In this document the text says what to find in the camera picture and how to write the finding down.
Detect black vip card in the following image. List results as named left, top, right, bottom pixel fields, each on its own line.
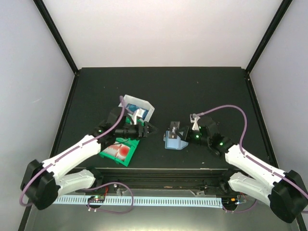
left=168, top=121, right=180, bottom=139

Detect blue card holder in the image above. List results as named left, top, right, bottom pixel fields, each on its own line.
left=163, top=130, right=188, bottom=150

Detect green front bin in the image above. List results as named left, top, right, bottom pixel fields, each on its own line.
left=99, top=141, right=139, bottom=167

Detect green bin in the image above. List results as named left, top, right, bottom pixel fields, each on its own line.
left=99, top=141, right=139, bottom=167
left=115, top=138, right=140, bottom=147

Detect white bin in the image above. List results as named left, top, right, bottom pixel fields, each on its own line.
left=123, top=94, right=155, bottom=122

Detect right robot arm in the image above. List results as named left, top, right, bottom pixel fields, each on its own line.
left=168, top=116, right=308, bottom=223

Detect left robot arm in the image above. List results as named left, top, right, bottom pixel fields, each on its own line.
left=19, top=107, right=157, bottom=210

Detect red white cards stack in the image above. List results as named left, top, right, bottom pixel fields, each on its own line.
left=103, top=144, right=130, bottom=161

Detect blue cards stack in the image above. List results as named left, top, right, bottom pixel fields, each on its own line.
left=126, top=103, right=149, bottom=121

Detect small circuit board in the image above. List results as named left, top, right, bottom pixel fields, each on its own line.
left=88, top=195, right=105, bottom=203

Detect black aluminium frame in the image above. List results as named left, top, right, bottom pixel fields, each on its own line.
left=18, top=0, right=308, bottom=231

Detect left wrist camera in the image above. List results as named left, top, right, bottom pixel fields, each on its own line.
left=132, top=108, right=144, bottom=125

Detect white slotted cable duct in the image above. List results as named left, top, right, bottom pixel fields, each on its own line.
left=54, top=195, right=223, bottom=208

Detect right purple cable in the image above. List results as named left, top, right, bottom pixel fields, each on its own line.
left=191, top=104, right=308, bottom=215

